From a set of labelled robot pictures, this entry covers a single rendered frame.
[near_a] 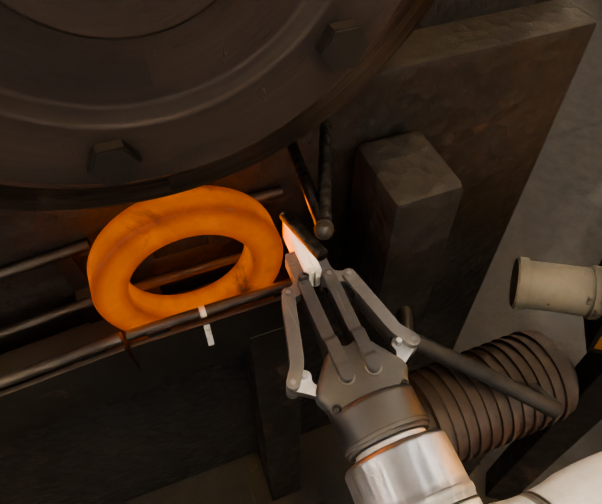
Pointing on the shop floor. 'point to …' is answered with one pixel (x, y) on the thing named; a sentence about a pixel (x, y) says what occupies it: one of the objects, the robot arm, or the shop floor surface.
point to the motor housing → (439, 406)
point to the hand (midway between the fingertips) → (301, 252)
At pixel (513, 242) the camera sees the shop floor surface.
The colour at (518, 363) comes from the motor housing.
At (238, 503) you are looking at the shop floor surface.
